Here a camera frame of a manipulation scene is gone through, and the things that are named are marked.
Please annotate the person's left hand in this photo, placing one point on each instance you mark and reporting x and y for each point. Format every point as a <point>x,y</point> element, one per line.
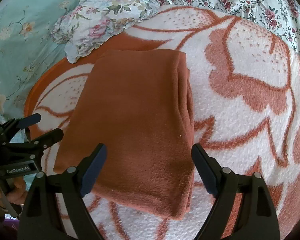
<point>17,196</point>

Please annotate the floral ruffled pillow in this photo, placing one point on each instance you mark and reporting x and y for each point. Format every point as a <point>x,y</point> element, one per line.
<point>93,22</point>

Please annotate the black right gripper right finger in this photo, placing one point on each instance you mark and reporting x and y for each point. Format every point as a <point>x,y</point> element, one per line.
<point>256,217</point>

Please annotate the teal floral quilt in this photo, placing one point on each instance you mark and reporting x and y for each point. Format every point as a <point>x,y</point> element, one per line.
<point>26,48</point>

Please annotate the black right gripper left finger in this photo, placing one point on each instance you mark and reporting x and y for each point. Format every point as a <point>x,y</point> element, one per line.
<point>41,218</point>

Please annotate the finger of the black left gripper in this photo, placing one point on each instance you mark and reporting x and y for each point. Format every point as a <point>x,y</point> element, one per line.
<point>14,125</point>
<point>40,144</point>

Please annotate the rust orange fleece garment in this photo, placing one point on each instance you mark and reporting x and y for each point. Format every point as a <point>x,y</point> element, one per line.
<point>139,104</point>

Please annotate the orange white floral blanket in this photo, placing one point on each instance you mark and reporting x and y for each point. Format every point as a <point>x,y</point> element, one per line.
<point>246,91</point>

